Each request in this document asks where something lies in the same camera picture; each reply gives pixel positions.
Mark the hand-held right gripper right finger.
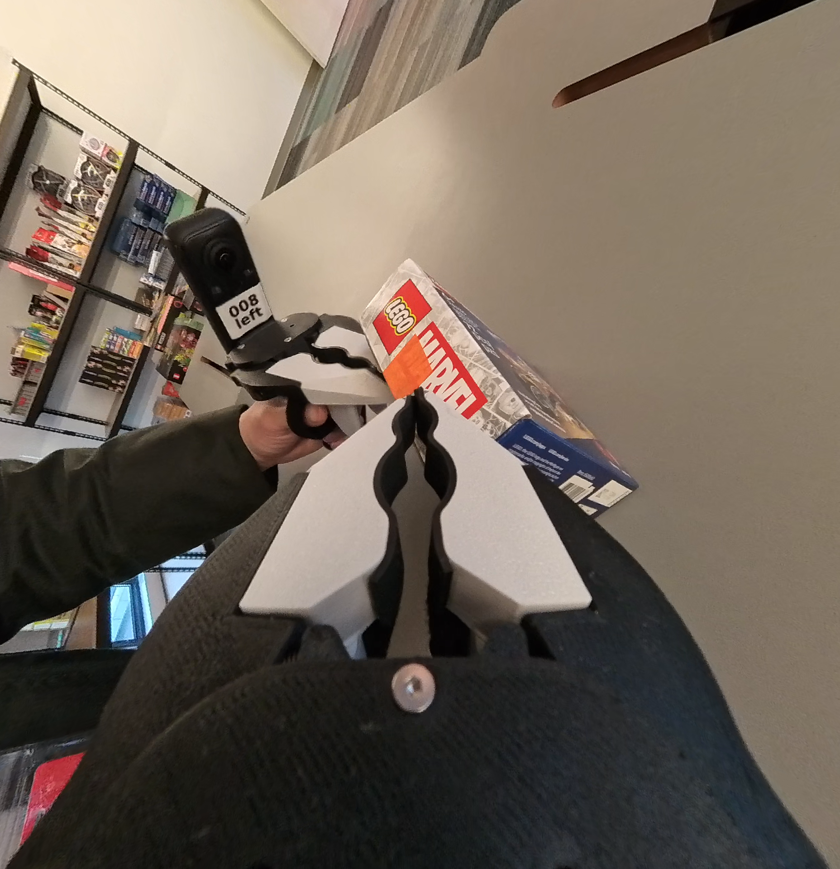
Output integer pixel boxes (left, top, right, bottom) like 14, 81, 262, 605
413, 392, 594, 658

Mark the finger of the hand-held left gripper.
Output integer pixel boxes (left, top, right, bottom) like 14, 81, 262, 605
310, 325, 388, 380
265, 356, 395, 407

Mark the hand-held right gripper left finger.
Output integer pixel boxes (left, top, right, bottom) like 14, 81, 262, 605
239, 397, 417, 659

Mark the orange tape piece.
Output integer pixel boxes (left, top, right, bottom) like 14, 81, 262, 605
385, 339, 431, 401

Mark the blue grey superhero lego box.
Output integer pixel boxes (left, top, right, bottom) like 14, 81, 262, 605
361, 258, 640, 518

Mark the shelved stack of toy boxes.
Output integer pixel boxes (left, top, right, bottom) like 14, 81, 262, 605
9, 129, 210, 422

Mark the person's black jacket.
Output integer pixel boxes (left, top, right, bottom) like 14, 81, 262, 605
0, 648, 146, 751

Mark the black metal shelf rack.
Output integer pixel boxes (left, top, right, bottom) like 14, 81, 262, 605
0, 57, 248, 442

